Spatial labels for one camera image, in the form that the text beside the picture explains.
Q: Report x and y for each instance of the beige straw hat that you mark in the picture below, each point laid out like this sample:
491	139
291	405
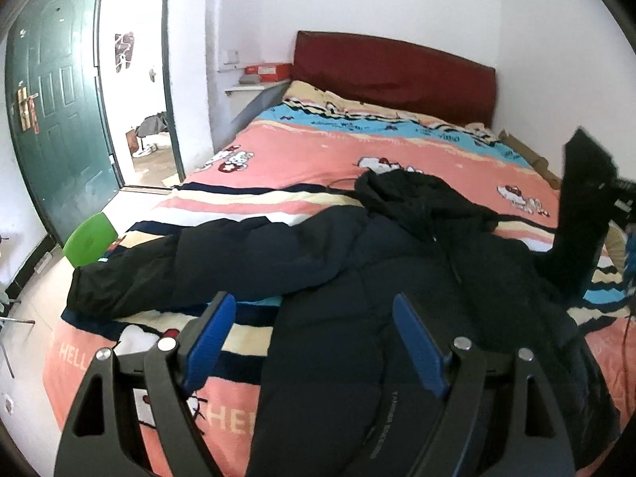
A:
615	244

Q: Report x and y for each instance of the dark red headboard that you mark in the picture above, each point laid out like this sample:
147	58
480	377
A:
396	74

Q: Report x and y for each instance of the black puffer jacket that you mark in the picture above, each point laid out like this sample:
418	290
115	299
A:
335	379

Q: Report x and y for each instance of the grey wall shelf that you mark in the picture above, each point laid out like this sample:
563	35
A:
247	101

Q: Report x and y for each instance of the brown cardboard beside bed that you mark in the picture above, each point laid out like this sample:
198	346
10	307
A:
535	160

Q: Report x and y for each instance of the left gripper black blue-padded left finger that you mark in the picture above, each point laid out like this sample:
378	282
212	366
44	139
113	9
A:
102	436

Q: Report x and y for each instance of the pink Hello Kitty bedspread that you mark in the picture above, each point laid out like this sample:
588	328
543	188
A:
287	165

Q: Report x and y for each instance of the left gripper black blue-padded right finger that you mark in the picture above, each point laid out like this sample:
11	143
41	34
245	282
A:
499	415

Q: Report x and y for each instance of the green door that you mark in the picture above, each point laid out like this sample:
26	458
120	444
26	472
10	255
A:
55	115

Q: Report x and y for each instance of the red box on shelf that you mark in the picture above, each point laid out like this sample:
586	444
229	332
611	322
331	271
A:
269	72

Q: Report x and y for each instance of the white wall switch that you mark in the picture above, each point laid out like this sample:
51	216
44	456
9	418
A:
230	57

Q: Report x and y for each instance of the green plastic chair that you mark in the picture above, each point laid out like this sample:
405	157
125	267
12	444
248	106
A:
89	240

